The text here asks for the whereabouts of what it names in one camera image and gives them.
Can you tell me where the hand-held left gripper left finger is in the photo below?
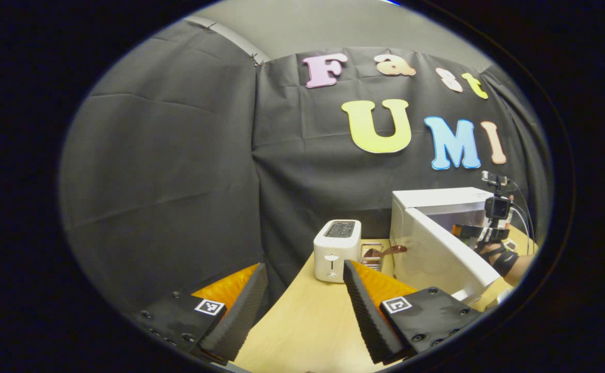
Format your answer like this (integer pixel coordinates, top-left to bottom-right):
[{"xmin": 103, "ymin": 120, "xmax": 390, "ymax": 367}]
[{"xmin": 126, "ymin": 262, "xmax": 269, "ymax": 363}]

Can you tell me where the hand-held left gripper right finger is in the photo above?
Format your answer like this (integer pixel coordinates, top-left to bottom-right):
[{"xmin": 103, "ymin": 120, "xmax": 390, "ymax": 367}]
[{"xmin": 343, "ymin": 259, "xmax": 484, "ymax": 365}]

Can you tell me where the white microwave oven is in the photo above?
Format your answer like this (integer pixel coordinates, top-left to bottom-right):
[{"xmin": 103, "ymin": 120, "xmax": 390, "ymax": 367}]
[{"xmin": 389, "ymin": 187, "xmax": 502, "ymax": 305}]

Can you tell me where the brown spoon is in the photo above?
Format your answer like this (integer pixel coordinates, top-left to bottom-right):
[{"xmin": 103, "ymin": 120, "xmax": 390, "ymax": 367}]
[{"xmin": 364, "ymin": 245, "xmax": 407, "ymax": 260}]

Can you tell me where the white toaster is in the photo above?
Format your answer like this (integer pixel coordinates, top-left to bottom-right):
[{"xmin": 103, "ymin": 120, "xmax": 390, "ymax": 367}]
[{"xmin": 313, "ymin": 219, "xmax": 362, "ymax": 283}]

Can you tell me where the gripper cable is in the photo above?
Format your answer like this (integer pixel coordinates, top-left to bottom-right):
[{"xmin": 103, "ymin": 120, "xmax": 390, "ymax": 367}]
[{"xmin": 509, "ymin": 180, "xmax": 537, "ymax": 243}]

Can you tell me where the metal wire utensil holder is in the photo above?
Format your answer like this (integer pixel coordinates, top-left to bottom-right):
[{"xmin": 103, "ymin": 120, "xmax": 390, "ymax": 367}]
[{"xmin": 360, "ymin": 241, "xmax": 386, "ymax": 272}]

